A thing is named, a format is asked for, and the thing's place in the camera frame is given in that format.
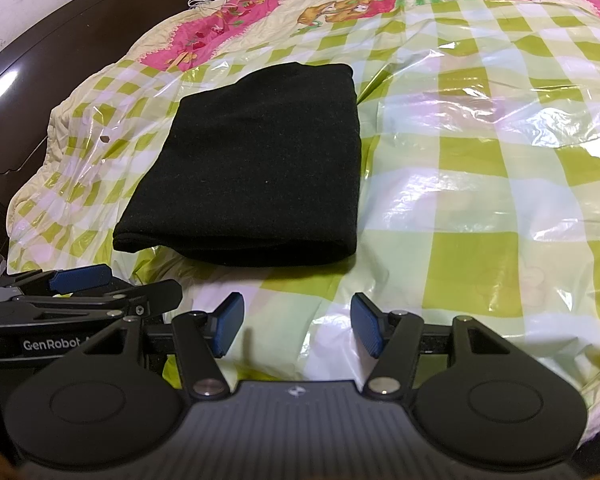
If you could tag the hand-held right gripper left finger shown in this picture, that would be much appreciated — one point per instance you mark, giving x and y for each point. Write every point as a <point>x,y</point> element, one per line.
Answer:
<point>230,324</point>

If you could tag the dark wooden headboard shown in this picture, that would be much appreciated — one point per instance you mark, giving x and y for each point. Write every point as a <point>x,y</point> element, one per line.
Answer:
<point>55,60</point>

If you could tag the black pants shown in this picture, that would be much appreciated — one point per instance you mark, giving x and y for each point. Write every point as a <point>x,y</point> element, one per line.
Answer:
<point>260,170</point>

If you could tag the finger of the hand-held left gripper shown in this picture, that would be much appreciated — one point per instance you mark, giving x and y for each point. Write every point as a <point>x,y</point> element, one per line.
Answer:
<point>155,296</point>
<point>80,277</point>

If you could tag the checked cartoon printed blanket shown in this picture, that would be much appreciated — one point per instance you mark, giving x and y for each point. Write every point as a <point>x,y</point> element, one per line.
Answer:
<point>480,210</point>

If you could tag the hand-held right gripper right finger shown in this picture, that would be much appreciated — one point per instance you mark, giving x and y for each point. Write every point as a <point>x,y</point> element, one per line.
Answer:
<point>367,326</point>

